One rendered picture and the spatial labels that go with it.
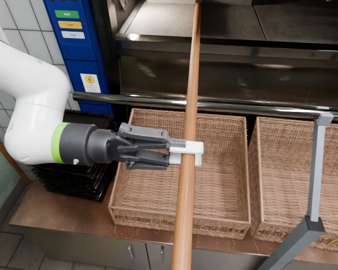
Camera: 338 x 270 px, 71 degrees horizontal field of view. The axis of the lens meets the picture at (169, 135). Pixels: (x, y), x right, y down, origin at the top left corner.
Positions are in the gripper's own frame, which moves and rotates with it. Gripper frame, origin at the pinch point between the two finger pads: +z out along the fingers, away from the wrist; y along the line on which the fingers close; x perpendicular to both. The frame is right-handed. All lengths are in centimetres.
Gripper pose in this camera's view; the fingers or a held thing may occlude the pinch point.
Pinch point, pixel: (186, 152)
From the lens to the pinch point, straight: 51.3
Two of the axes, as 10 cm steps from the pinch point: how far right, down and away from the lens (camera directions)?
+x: -1.1, 7.1, -7.0
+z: 9.9, 0.8, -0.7
